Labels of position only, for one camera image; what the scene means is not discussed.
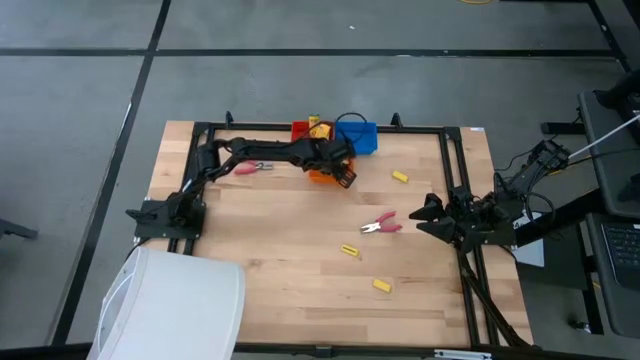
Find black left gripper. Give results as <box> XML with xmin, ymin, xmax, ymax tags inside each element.
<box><xmin>314</xmin><ymin>139</ymin><xmax>359</xmax><ymax>189</ymax></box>

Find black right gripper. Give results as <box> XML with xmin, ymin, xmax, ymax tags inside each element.
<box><xmin>408</xmin><ymin>187</ymin><xmax>476</xmax><ymax>251</ymax></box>

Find red-handled pliers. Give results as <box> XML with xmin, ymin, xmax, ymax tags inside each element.
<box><xmin>233</xmin><ymin>159</ymin><xmax>275</xmax><ymax>176</ymax></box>
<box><xmin>359</xmin><ymin>210</ymin><xmax>404</xmax><ymax>235</ymax></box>

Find orange plastic bin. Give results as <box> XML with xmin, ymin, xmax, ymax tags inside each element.
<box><xmin>307</xmin><ymin>158</ymin><xmax>357</xmax><ymax>185</ymax></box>

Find blue plastic bin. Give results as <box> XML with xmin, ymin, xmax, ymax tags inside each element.
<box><xmin>333</xmin><ymin>121</ymin><xmax>379</xmax><ymax>156</ymax></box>

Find red plastic bin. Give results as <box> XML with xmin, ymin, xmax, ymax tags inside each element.
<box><xmin>290</xmin><ymin>120</ymin><xmax>336</xmax><ymax>144</ymax></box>

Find white paper sheet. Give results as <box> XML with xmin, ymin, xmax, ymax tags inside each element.
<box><xmin>512</xmin><ymin>209</ymin><xmax>546</xmax><ymax>269</ymax></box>

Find black diagonal desk strut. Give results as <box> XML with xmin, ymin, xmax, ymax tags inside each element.
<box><xmin>514</xmin><ymin>189</ymin><xmax>604</xmax><ymax>247</ymax></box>

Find white label strip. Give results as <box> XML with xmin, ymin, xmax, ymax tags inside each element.
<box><xmin>433</xmin><ymin>349</ymin><xmax>494</xmax><ymax>360</ymax></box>

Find black floor foot bar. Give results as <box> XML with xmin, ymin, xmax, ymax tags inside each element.
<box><xmin>541</xmin><ymin>121</ymin><xmax>586</xmax><ymax>136</ymax></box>

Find dark grey side table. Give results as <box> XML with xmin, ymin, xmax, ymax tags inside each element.
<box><xmin>578</xmin><ymin>89</ymin><xmax>640</xmax><ymax>219</ymax></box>

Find dark grey laptop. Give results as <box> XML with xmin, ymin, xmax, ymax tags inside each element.
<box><xmin>585</xmin><ymin>212</ymin><xmax>640</xmax><ymax>337</ymax></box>

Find white plastic storage container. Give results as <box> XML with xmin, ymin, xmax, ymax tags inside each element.
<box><xmin>87</xmin><ymin>246</ymin><xmax>246</xmax><ymax>360</ymax></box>

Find black monitor stand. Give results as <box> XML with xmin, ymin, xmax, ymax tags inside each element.
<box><xmin>593</xmin><ymin>68</ymin><xmax>640</xmax><ymax>116</ymax></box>

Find grey chair leg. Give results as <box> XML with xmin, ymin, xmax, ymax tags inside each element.
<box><xmin>0</xmin><ymin>218</ymin><xmax>39</xmax><ymax>241</ymax></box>

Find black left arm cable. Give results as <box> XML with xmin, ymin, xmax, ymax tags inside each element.
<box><xmin>333</xmin><ymin>112</ymin><xmax>370</xmax><ymax>139</ymax></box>

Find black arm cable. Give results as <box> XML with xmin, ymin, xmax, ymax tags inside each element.
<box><xmin>523</xmin><ymin>191</ymin><xmax>557</xmax><ymax>227</ymax></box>
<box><xmin>333</xmin><ymin>112</ymin><xmax>370</xmax><ymax>139</ymax></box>

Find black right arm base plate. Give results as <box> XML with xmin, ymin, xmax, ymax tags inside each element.
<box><xmin>452</xmin><ymin>219</ymin><xmax>517</xmax><ymax>247</ymax></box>

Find black aluminium table frame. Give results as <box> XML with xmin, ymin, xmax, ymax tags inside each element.
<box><xmin>167</xmin><ymin>121</ymin><xmax>532</xmax><ymax>349</ymax></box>

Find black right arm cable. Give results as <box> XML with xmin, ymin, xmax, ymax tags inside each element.
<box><xmin>523</xmin><ymin>191</ymin><xmax>557</xmax><ymax>227</ymax></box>

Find white cable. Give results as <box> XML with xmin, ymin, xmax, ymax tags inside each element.
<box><xmin>567</xmin><ymin>114</ymin><xmax>640</xmax><ymax>160</ymax></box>

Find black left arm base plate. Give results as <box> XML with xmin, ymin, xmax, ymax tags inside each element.
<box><xmin>133</xmin><ymin>198</ymin><xmax>207</xmax><ymax>241</ymax></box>

